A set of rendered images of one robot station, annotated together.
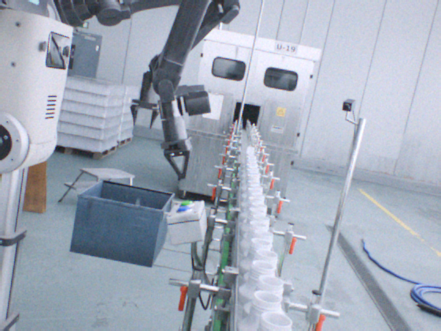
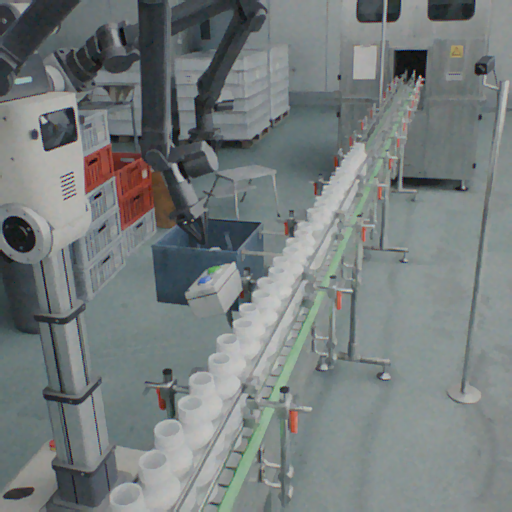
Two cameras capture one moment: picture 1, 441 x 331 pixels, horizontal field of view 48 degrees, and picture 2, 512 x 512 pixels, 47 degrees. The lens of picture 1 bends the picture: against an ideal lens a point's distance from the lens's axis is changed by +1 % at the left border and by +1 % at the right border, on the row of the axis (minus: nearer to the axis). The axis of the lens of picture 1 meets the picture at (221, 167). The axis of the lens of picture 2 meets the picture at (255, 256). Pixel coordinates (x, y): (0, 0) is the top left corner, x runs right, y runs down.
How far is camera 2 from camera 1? 0.47 m
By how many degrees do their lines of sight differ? 21
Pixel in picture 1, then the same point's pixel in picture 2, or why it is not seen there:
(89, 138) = (234, 125)
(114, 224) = (192, 271)
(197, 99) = (195, 161)
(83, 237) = (166, 287)
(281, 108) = (456, 46)
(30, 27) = (16, 119)
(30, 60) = (25, 151)
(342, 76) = not seen: outside the picture
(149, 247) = not seen: hidden behind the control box
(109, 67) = not seen: hidden behind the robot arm
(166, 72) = (150, 142)
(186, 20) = (149, 85)
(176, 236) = (198, 310)
